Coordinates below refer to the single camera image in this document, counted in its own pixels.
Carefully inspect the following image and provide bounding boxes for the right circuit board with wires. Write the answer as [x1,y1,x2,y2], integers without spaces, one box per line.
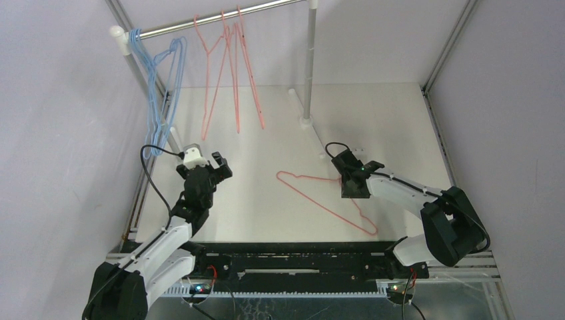
[386,269,417,306]

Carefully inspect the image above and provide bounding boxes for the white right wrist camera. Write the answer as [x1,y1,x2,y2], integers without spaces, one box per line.
[351,148,365,155]

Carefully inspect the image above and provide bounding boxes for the black left camera cable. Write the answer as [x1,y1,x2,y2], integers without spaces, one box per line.
[140,145,185,231]

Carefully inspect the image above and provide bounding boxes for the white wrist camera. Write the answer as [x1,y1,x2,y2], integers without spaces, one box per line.
[183,143,209,170]
[351,148,365,155]

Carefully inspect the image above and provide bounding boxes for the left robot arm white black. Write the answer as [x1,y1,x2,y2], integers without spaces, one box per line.
[81,145,233,319]

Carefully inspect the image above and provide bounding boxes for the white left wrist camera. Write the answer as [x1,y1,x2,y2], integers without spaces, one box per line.
[183,143,209,170]

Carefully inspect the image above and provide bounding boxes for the circuit board with wires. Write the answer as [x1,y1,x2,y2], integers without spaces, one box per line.
[386,269,417,306]
[182,265,218,306]

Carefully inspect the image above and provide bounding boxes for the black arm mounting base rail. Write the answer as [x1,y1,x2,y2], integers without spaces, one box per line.
[181,241,441,297]

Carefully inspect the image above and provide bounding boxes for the pink wire hanger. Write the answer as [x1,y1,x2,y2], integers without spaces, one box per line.
[236,5,265,129]
[193,15,228,141]
[221,11,241,133]
[275,171,378,236]

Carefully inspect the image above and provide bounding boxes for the black right camera cable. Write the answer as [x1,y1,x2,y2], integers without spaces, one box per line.
[324,142,492,320]

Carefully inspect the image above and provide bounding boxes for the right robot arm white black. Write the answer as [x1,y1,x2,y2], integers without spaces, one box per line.
[330,149,491,277]

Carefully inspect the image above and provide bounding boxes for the black camera cable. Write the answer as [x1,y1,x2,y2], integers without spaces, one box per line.
[140,145,185,231]
[324,142,492,320]

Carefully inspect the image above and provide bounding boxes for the metal clothes rack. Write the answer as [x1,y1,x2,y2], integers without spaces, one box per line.
[108,0,328,165]

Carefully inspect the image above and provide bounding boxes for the left circuit board with wires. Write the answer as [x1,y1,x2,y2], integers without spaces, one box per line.
[182,265,218,306]

